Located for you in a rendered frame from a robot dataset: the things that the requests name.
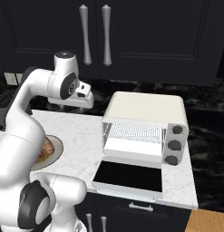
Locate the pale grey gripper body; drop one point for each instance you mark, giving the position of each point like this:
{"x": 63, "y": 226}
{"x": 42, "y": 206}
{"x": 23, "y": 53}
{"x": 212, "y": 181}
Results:
{"x": 74, "y": 102}

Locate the black wall cupboard door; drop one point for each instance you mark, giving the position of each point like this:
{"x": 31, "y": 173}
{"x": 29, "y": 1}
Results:
{"x": 40, "y": 30}
{"x": 164, "y": 36}

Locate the red and brown kebab skewer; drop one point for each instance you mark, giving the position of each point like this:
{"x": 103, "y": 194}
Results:
{"x": 41, "y": 155}

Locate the white toaster oven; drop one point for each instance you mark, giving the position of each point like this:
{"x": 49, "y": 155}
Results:
{"x": 146, "y": 108}

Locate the tan baguette bread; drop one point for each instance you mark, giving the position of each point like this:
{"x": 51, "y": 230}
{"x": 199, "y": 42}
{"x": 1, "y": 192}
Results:
{"x": 49, "y": 146}

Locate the black hob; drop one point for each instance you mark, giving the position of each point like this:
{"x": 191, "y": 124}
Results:
{"x": 3, "y": 99}

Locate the black base cupboard door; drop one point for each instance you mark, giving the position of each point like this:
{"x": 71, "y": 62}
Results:
{"x": 87, "y": 205}

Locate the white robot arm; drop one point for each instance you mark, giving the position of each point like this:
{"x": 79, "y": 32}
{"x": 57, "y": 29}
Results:
{"x": 19, "y": 145}

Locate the toaster oven glass door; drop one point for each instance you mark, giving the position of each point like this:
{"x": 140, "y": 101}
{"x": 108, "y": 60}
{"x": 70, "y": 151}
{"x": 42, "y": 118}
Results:
{"x": 128, "y": 176}

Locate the black drawer front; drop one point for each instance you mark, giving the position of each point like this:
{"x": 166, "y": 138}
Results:
{"x": 170, "y": 216}

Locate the dark grey toaster oven knob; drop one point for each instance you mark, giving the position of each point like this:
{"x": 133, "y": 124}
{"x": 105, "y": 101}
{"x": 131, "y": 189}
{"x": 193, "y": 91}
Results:
{"x": 171, "y": 160}
{"x": 174, "y": 145}
{"x": 177, "y": 130}

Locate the grey round plate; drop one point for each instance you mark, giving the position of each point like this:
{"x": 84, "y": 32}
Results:
{"x": 56, "y": 149}

